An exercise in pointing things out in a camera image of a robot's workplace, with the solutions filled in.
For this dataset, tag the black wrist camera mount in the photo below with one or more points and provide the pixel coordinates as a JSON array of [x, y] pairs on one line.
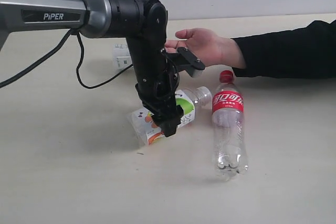
[[184, 60]]

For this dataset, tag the forearm in black sleeve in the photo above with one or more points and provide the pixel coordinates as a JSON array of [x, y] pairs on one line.
[[303, 53]]

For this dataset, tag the person's open hand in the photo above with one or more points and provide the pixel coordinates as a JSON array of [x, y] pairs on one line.
[[209, 47]]

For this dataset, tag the square bottle with butterfly label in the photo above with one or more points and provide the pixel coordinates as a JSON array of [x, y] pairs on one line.
[[150, 127]]

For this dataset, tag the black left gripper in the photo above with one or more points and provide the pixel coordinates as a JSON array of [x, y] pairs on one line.
[[158, 96]]

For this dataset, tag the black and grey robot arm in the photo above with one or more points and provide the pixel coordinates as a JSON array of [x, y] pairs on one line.
[[142, 23]]

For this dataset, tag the clear cola bottle red label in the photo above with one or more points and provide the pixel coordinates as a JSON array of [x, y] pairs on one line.
[[230, 155]]

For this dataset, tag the clear bottle with green label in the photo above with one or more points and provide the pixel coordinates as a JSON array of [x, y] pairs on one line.
[[121, 56]]

